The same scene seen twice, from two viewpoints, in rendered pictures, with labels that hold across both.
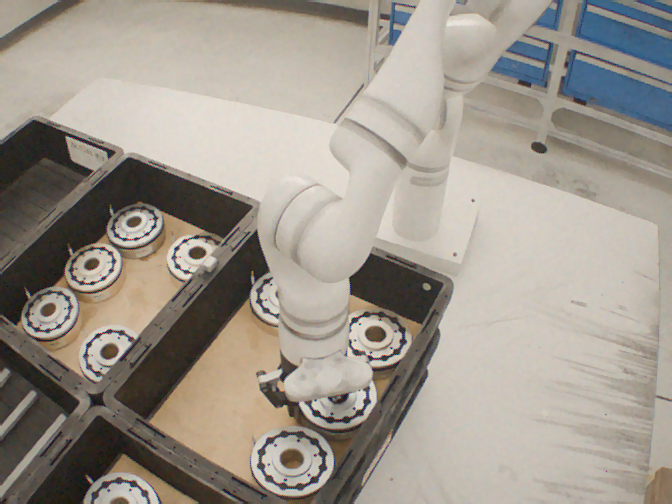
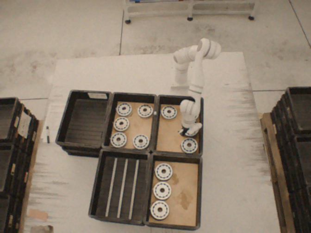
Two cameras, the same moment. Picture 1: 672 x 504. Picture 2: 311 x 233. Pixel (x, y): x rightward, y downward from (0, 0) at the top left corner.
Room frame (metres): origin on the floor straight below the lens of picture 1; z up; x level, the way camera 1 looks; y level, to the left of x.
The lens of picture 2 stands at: (-0.17, 0.37, 2.32)
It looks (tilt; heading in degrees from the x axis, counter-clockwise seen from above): 62 degrees down; 344
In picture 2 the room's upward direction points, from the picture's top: 6 degrees counter-clockwise
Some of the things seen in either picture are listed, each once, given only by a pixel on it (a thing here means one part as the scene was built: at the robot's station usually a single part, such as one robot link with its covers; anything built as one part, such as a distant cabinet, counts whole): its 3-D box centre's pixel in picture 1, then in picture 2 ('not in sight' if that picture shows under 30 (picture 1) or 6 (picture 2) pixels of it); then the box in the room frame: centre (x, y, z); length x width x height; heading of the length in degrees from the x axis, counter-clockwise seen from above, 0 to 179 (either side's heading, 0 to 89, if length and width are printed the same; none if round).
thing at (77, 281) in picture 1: (92, 266); (121, 124); (0.61, 0.39, 0.86); 0.10 x 0.10 x 0.01
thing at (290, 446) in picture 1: (291, 459); (189, 144); (0.31, 0.04, 0.86); 0.05 x 0.05 x 0.01
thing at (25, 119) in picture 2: not in sight; (24, 124); (1.17, 1.23, 0.41); 0.31 x 0.02 x 0.16; 160
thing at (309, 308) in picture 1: (307, 254); (188, 111); (0.41, 0.03, 1.12); 0.09 x 0.07 x 0.15; 48
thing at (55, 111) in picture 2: not in sight; (58, 121); (0.89, 0.83, 0.70); 0.33 x 0.23 x 0.01; 160
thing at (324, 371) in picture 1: (318, 338); (190, 122); (0.38, 0.01, 1.02); 0.11 x 0.09 x 0.06; 17
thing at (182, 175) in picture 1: (112, 257); (130, 120); (0.58, 0.33, 0.92); 0.40 x 0.30 x 0.02; 154
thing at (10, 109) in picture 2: not in sight; (10, 128); (1.21, 1.38, 0.37); 0.40 x 0.30 x 0.45; 160
